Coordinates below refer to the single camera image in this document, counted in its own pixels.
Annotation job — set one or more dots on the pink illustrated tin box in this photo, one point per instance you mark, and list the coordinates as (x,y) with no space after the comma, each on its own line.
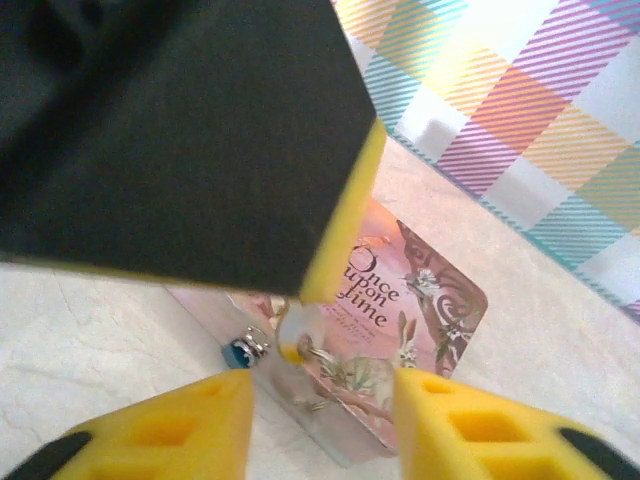
(425,300)

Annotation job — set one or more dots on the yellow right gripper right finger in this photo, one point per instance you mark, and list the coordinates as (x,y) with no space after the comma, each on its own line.
(450,450)

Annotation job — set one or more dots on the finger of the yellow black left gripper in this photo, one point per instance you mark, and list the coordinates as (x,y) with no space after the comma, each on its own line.
(200,150)

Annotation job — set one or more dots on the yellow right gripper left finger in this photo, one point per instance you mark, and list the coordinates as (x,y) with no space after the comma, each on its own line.
(165,440)

